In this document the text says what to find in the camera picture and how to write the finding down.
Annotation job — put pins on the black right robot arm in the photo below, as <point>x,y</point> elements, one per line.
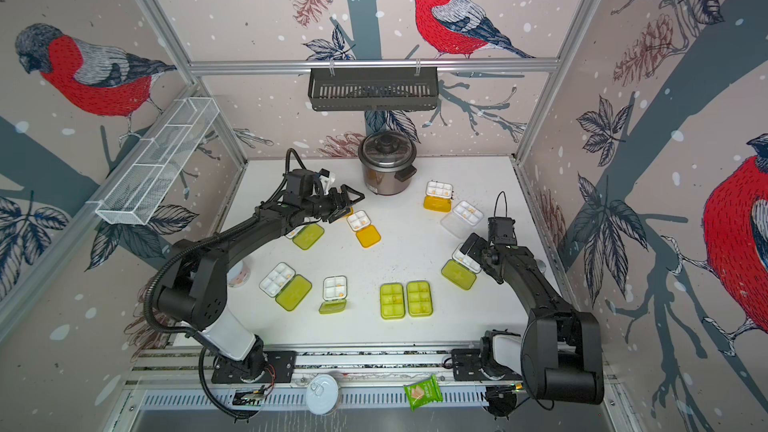
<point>559,354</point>

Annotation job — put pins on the yellow pillbox centre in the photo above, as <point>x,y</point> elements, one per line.
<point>365,232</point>

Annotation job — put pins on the silver rice cooker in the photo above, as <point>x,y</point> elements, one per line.
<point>387,159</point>

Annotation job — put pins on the green snack packet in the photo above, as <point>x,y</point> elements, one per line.
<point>424,392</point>

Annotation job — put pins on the clear white pillbox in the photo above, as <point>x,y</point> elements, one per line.
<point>462,220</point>

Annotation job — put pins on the yellow pillbox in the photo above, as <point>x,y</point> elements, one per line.
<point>365,232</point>
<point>438,196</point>

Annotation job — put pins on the large green pillbox front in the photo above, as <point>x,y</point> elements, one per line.
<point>419,299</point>

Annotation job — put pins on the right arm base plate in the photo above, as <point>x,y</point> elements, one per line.
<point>472,365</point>

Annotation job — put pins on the white wire mesh shelf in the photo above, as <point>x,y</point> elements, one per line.
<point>142,188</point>

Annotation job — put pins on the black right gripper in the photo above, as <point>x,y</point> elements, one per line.
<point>490,269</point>

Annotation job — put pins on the white round lid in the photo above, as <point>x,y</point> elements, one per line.
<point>322,394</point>

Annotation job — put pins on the small white cup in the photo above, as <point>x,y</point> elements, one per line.
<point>238,274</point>

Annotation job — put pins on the black hanging wire basket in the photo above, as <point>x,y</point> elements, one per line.
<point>373,89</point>

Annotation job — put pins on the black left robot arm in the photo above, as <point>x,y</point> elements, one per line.
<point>189,293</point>

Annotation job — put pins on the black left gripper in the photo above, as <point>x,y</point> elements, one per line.
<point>335,205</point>

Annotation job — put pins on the yellow pillbox back right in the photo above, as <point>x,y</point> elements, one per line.
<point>438,196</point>

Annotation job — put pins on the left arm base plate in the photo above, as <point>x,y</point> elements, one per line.
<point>263,367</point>

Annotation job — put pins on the small green pillbox front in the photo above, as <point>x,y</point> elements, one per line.
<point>334,295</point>

